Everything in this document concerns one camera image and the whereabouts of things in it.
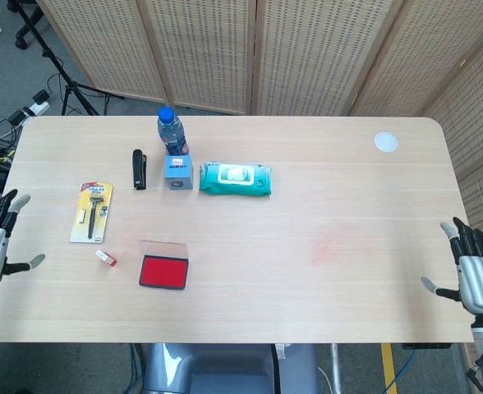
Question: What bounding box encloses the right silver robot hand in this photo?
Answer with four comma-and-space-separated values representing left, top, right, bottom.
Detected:
421, 217, 483, 317

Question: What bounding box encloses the small red white object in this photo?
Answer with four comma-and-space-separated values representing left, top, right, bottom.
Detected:
95, 249, 117, 268

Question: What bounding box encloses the black box under table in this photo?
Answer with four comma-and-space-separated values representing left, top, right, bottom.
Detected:
402, 342, 452, 350

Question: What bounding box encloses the razor in yellow blister pack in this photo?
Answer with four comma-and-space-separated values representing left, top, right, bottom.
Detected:
69, 181, 114, 245

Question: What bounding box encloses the white power strip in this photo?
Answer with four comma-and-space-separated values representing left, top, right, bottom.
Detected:
7, 89, 52, 125

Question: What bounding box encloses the grey table leg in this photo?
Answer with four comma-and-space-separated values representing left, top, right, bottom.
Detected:
330, 343, 343, 394

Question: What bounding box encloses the black stapler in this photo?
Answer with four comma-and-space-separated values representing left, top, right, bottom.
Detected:
131, 149, 149, 190

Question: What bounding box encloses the red ink pad clear lid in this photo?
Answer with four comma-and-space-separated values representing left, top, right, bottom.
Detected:
138, 240, 190, 291

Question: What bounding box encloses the black tripod stand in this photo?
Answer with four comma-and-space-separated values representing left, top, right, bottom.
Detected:
7, 0, 124, 117

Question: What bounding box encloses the blue speaker box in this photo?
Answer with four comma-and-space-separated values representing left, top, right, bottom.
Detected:
163, 154, 195, 190

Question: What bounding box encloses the black office chair base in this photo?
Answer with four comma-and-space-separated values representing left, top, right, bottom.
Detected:
14, 20, 42, 50

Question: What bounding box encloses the water bottle blue cap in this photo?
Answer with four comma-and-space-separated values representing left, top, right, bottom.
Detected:
157, 106, 190, 158

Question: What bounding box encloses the green wet wipes pack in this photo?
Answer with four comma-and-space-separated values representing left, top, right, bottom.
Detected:
199, 162, 274, 198

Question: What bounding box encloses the grey robot torso base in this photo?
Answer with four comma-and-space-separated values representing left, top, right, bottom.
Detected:
142, 342, 320, 394

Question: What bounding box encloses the wicker folding screen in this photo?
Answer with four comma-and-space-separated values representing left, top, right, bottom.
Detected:
35, 0, 483, 272

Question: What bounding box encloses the blue cable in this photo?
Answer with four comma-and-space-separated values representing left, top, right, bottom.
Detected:
391, 348, 420, 394

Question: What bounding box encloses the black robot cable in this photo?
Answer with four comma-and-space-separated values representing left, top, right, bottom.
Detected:
126, 343, 145, 394

